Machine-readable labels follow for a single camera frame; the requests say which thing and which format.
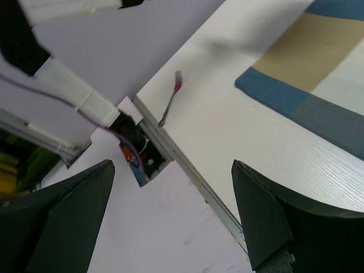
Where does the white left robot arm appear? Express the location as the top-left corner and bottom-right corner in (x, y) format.
(1, 1), (142, 128)

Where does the blue tan white cloth napkin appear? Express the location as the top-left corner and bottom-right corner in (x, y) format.
(235, 1), (363, 159)

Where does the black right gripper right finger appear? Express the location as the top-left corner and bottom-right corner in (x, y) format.
(231, 160), (363, 272)

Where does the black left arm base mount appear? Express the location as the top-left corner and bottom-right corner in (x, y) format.
(110, 112), (167, 187)

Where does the fork with pink handle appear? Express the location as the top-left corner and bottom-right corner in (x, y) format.
(158, 71), (183, 128)

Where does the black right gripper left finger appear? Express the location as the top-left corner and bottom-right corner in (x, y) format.
(1, 160), (115, 273)

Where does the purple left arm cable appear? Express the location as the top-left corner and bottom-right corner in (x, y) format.
(0, 73), (148, 184)

